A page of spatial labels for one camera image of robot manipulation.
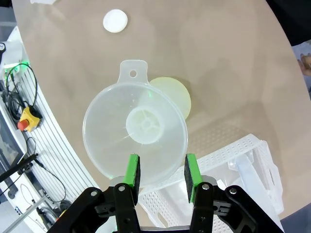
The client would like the white ribbed robot stand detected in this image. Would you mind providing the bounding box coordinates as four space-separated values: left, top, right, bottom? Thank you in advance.
0 70 100 202

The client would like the dark monitor screen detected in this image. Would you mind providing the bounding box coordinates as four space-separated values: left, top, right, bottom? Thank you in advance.
0 114 25 172

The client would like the white perforated plastic basket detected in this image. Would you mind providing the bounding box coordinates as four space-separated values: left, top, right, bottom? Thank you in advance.
138 133 285 229

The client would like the black rod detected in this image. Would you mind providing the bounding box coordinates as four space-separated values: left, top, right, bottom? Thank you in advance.
0 154 39 183

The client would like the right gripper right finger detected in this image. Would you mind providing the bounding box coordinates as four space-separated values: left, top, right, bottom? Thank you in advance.
185 153 284 233

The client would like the person in black t-shirt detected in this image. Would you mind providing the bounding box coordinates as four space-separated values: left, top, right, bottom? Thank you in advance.
264 0 311 47

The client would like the yellow emergency stop button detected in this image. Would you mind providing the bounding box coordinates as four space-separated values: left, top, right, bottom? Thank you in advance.
17 106 42 133

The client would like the person's left hand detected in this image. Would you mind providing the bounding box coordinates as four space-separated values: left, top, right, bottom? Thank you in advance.
300 52 311 76

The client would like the translucent plastic conical flask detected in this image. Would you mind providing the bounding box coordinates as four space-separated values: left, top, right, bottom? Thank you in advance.
148 77 192 121

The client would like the clear plastic funnel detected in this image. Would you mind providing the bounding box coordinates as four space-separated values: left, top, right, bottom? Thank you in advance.
83 60 189 189

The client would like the black cable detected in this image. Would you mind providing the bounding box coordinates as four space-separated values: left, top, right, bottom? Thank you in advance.
24 137 67 203
1 63 39 123

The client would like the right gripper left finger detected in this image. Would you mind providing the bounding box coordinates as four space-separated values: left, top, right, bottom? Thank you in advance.
52 154 141 233

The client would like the white round flask cap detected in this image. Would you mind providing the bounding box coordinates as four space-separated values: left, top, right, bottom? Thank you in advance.
102 9 129 33

